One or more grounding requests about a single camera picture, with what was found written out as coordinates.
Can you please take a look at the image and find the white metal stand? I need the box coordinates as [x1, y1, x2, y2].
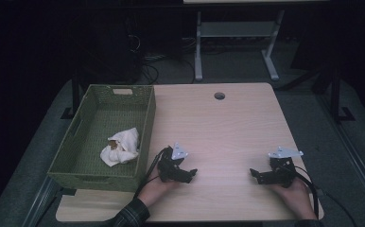
[194, 9, 286, 82]

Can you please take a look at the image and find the tangle of floor cables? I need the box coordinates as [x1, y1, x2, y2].
[139, 51, 198, 85]

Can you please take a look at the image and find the person's left hand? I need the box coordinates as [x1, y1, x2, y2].
[137, 166, 181, 208]

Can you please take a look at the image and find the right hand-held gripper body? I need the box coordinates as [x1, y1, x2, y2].
[265, 146, 304, 189]

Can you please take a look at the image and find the person's right hand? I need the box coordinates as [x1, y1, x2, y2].
[269, 177, 318, 220]

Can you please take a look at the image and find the black stand leg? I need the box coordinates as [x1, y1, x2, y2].
[328, 67, 356, 123]
[60, 74, 81, 120]

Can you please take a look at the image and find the dark computer tower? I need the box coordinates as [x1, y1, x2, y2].
[99, 13, 145, 84]

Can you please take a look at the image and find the green woven basket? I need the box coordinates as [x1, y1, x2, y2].
[46, 83, 157, 193]

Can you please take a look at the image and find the aluminium floor rail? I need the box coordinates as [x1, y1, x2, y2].
[21, 174, 63, 227]
[315, 93, 365, 219]

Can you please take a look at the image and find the cream white cloth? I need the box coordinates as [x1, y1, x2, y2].
[99, 127, 141, 167]

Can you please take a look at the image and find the hand-held gripper black cable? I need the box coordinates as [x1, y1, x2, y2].
[133, 146, 173, 200]
[284, 165, 358, 227]

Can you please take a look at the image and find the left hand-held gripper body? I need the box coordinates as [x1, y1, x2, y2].
[156, 141, 194, 183]

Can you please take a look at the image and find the right hand-held gripper black cable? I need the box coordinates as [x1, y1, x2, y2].
[284, 165, 358, 227]

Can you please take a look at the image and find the left hand-held gripper black cable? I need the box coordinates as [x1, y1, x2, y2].
[133, 146, 173, 200]

